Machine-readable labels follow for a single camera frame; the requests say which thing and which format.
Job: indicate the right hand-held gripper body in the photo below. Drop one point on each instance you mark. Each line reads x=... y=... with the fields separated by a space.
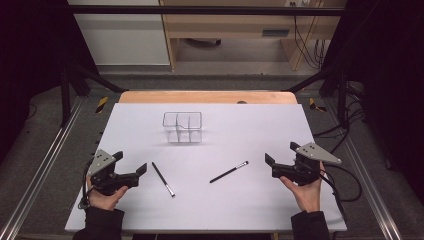
x=300 y=170

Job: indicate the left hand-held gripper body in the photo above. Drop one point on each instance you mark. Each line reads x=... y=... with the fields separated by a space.
x=105 y=178

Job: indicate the clear plastic organizer box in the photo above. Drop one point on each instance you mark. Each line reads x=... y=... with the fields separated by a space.
x=181 y=134

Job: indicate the person's left hand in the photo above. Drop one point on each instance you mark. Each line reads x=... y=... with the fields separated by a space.
x=105 y=201

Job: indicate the person's right hand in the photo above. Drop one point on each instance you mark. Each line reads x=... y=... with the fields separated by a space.
x=308 y=196

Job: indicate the yellow and black tape strip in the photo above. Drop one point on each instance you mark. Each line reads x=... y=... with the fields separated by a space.
x=101 y=104
x=312 y=104

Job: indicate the dark round table grommet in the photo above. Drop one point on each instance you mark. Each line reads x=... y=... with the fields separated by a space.
x=241 y=102

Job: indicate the black metal stand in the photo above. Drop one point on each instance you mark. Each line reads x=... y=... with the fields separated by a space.
x=65 y=100
x=342 y=100

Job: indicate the white table mat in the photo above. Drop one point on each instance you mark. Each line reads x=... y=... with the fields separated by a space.
x=216 y=206

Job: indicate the white cabinet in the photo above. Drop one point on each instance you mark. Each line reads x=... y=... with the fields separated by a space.
x=123 y=40

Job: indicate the black curtain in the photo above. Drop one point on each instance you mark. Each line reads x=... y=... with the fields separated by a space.
x=26 y=50
x=393 y=66

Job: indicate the wooden desk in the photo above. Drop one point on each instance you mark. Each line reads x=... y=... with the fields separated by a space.
x=226 y=25

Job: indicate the white power strip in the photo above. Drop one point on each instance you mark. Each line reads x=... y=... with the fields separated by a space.
x=305 y=3

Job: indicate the aluminium rail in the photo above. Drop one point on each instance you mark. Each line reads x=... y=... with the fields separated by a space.
x=45 y=166
x=376 y=200

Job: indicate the black horizontal frame bar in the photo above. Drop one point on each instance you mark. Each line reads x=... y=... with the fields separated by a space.
x=200 y=10

